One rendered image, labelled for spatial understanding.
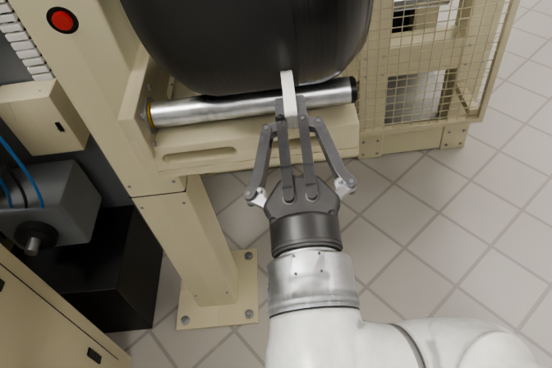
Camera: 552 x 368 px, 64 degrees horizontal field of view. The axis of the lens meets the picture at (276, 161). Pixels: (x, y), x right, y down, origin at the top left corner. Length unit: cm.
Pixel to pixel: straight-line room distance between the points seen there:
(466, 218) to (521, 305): 33
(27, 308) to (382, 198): 119
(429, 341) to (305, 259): 14
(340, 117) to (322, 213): 32
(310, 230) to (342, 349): 11
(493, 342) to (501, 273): 116
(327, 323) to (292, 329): 3
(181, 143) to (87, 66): 20
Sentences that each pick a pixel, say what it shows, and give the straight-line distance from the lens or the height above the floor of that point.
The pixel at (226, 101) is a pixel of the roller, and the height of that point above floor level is 92.
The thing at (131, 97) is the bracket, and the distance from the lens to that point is 74.
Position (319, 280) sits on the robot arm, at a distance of 42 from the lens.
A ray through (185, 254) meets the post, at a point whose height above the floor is 35.
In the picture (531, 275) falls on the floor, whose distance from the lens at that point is 165.
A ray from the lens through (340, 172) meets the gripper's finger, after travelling 49.
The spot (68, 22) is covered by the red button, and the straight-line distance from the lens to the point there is 76.
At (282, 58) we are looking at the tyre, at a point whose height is 106.
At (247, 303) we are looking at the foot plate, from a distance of 151.
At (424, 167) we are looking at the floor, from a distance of 182.
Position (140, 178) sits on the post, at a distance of 99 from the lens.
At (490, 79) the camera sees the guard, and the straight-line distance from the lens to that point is 148.
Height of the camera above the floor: 137
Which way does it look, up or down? 48 degrees down
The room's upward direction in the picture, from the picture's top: 11 degrees counter-clockwise
